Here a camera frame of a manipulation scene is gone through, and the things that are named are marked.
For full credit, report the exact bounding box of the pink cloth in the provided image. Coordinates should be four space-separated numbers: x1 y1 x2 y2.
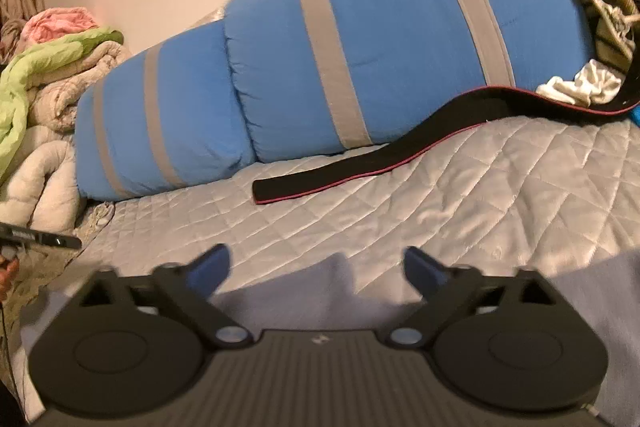
21 6 98 48

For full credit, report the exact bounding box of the person's left hand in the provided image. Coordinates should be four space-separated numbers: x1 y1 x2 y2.
0 257 20 303

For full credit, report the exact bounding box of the blue grey-striped folded comforter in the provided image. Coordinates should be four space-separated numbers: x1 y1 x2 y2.
75 0 592 200

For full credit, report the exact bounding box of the beige quilted blanket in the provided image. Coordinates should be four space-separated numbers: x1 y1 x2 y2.
1 42 129 234

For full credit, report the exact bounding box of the green blanket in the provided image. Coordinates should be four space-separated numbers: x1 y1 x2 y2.
1 27 124 173

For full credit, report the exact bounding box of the white crumpled cloth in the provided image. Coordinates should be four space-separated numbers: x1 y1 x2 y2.
536 60 623 107

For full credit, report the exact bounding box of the grey-blue fleece garment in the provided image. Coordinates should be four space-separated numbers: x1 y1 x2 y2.
28 245 639 426

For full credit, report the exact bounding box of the grey quilted bedspread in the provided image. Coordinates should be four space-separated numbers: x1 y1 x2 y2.
8 114 640 423

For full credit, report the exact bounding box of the black red-edged strap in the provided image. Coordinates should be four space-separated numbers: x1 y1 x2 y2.
252 0 640 206

